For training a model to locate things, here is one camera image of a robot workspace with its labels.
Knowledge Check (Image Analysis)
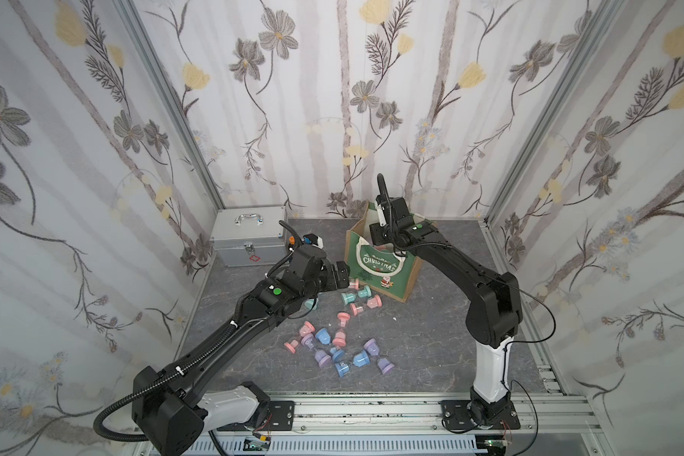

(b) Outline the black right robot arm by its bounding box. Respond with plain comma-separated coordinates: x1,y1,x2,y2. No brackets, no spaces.
370,174,524,434

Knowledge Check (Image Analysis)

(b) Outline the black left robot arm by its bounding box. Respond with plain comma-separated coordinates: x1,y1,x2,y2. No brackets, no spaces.
93,237,350,455

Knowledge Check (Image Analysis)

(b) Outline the teal hourglass near bag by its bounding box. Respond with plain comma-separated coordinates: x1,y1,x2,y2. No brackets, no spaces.
341,286,372,304

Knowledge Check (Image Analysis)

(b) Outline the green burlap canvas bag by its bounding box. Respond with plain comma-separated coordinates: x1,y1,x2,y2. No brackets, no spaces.
345,199,423,302

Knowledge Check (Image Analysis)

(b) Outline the pink hourglass right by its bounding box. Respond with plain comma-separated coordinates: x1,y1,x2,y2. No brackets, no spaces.
351,294,382,317

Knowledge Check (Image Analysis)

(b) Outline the pink hourglass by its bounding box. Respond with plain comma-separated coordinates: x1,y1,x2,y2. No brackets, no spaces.
332,312,351,348
351,294,382,317

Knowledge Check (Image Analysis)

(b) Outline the purple hourglass front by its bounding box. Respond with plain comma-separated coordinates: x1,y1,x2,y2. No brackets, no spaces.
363,338,395,375

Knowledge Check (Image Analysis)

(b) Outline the blue hourglass front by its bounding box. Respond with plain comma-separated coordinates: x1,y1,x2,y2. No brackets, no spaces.
334,351,371,378

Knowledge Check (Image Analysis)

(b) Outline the silver metal case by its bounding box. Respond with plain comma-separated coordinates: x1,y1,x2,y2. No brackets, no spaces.
210,206,288,267

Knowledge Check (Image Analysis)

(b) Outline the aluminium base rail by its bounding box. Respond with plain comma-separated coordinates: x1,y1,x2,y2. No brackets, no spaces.
218,393,614,455

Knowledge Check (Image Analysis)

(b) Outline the aluminium corner frame post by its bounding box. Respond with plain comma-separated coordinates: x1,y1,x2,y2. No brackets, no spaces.
113,0,225,211

